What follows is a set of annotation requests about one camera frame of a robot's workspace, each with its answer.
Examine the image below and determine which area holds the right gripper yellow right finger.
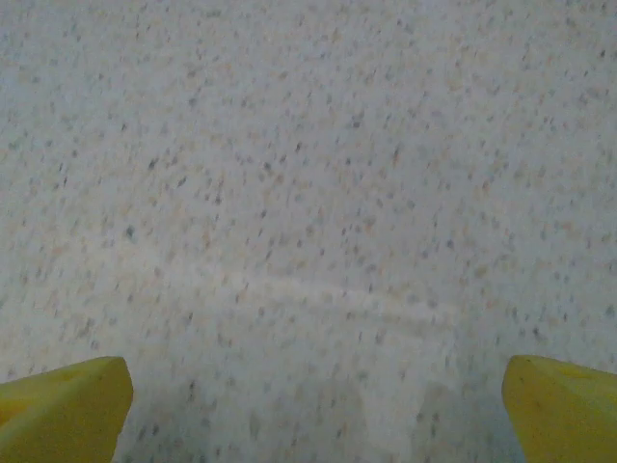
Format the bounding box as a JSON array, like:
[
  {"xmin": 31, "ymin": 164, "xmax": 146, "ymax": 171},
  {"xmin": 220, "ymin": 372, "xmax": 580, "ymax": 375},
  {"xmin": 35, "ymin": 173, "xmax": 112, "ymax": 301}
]
[{"xmin": 501, "ymin": 354, "xmax": 617, "ymax": 463}]

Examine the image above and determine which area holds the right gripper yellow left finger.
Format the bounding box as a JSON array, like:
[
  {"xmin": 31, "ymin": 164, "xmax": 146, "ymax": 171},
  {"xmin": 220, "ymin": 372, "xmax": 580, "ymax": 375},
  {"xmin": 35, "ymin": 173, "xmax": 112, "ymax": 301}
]
[{"xmin": 0, "ymin": 355, "xmax": 134, "ymax": 463}]

